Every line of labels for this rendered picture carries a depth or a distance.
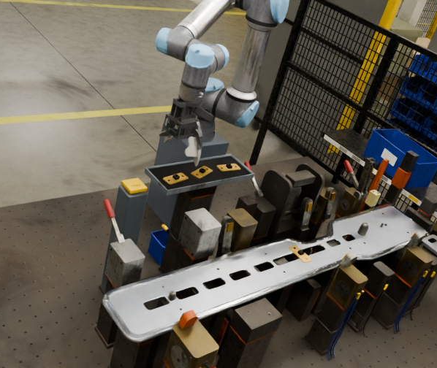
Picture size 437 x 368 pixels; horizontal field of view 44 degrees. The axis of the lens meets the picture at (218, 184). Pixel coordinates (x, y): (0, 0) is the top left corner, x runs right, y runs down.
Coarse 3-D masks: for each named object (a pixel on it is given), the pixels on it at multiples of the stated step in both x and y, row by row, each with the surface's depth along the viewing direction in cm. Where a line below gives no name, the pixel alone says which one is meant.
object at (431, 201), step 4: (428, 196) 228; (432, 196) 229; (424, 200) 228; (428, 200) 226; (432, 200) 226; (436, 200) 227; (420, 204) 229; (424, 204) 228; (428, 204) 226; (432, 204) 225; (436, 204) 227; (420, 208) 230; (424, 208) 228; (428, 208) 227; (432, 208) 226; (420, 212) 230; (424, 212) 229; (428, 212) 227; (432, 212) 229; (424, 216) 229; (428, 216) 230
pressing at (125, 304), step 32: (352, 224) 210; (416, 224) 223; (224, 256) 174; (256, 256) 179; (320, 256) 188; (128, 288) 152; (160, 288) 155; (224, 288) 162; (256, 288) 166; (128, 320) 143; (160, 320) 145
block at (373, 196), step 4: (372, 192) 223; (376, 192) 224; (368, 196) 224; (372, 196) 223; (376, 196) 222; (368, 200) 225; (372, 200) 223; (376, 200) 224; (368, 204) 225; (372, 204) 224; (364, 208) 227; (368, 208) 226; (348, 240) 237
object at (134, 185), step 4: (124, 180) 168; (128, 180) 169; (132, 180) 169; (136, 180) 170; (140, 180) 170; (124, 184) 167; (128, 184) 167; (132, 184) 167; (136, 184) 168; (140, 184) 169; (128, 188) 165; (132, 188) 165; (136, 188) 166; (140, 188) 166; (144, 188) 167; (132, 192) 165; (136, 192) 166
